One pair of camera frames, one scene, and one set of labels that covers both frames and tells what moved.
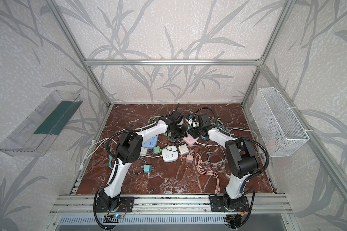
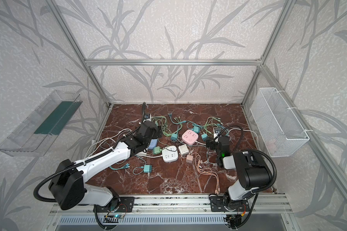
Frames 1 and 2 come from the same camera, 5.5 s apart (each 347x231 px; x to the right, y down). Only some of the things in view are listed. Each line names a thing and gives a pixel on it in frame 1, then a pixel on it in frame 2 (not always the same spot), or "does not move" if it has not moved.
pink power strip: [190, 140] does not move
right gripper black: [201, 132] -> [215, 143]
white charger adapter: [183, 149] does not move
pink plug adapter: [189, 159] does not move
